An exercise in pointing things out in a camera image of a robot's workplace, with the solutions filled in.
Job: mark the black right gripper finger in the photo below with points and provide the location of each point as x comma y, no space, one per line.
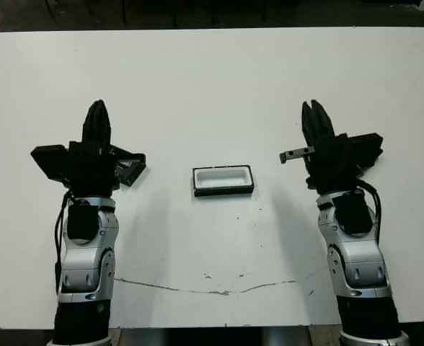
308,126
323,124

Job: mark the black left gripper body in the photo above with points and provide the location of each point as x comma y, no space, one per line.
89,173

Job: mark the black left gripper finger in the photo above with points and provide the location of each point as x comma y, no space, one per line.
91,129
104,129

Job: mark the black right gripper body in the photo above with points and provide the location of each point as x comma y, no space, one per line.
334,166

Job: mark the black box lid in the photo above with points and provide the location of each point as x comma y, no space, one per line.
132,169

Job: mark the black box with white insert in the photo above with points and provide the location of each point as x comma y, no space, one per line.
222,181

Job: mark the grey robot right leg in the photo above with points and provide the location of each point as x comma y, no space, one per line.
287,338

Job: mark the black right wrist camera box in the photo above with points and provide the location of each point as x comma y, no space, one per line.
367,147

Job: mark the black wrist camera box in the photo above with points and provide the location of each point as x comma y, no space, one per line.
49,160
367,147

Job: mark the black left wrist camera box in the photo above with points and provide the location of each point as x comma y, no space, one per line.
49,160

